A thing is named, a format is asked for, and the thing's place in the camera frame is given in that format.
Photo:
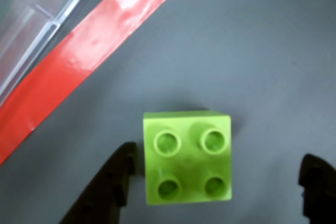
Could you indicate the dark grey mat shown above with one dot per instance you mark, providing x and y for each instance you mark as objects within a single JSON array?
[{"x": 249, "y": 51}]

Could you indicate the transparent plastic box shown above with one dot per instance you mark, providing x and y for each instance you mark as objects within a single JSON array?
[{"x": 39, "y": 1}]

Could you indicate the green lego block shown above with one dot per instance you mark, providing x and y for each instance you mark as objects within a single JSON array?
[{"x": 187, "y": 158}]

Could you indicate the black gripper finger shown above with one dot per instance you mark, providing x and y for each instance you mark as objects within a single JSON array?
[
  {"x": 105, "y": 190},
  {"x": 320, "y": 190}
]

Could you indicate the red tape strip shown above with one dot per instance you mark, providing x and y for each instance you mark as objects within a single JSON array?
[{"x": 78, "y": 64}]

